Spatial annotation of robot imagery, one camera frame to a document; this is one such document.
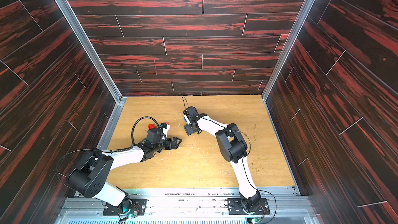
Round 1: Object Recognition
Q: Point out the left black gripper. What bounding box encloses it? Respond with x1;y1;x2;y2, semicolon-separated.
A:
152;137;182;153

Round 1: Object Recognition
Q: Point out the small red lego brick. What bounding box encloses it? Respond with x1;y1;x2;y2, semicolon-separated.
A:
148;124;157;130

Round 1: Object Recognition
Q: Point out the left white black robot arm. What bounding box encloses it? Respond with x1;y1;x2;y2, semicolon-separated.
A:
67;128;181;213

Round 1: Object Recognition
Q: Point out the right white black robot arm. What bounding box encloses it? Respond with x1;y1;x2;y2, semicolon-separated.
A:
183;106;261;213

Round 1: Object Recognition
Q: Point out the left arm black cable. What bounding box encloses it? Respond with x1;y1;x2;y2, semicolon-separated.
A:
55;116;161;190

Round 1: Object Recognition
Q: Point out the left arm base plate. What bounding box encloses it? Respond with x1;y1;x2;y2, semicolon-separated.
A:
103;199;148;218

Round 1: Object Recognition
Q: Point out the aluminium front rail frame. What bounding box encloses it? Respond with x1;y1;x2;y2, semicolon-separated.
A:
55;187;321;224

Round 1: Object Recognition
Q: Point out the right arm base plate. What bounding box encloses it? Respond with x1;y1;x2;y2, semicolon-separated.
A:
223;198;270;215

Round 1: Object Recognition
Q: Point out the right aluminium corner post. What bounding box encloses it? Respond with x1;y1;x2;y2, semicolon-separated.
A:
262;0;315;106

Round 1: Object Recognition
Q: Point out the aluminium corner post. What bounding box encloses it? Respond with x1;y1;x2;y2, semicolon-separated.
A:
55;0;125;104
262;0;315;106

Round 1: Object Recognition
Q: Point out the left aluminium corner post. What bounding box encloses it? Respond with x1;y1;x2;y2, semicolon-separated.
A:
55;0;125;104

